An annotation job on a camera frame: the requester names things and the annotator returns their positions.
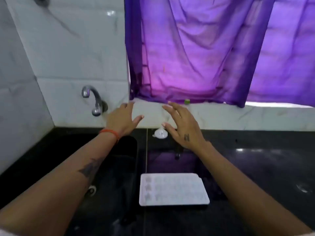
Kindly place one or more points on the person's right forearm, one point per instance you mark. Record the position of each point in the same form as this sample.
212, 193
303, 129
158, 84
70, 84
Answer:
246, 194

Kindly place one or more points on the purple curtain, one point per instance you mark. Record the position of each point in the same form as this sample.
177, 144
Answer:
197, 46

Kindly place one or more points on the person's right hand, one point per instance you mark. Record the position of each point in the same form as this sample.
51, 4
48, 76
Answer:
187, 130

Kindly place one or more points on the metal sink drain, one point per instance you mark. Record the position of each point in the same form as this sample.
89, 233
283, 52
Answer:
93, 191

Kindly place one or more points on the person's left forearm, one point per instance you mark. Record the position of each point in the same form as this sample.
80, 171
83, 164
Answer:
61, 189

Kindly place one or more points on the green bottle cap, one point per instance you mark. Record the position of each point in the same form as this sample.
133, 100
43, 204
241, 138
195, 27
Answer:
187, 102

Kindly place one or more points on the black sink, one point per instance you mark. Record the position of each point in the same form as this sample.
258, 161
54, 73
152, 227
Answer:
115, 181

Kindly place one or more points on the person's left hand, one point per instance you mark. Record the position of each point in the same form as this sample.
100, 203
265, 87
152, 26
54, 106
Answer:
121, 120

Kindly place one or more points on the white ice tray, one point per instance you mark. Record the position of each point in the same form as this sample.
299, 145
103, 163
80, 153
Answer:
172, 191

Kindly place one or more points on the white plastic funnel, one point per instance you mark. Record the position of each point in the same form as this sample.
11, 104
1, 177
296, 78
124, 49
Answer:
160, 133

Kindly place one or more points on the chrome wall tap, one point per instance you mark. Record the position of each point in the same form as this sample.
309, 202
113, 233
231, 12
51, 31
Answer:
94, 93

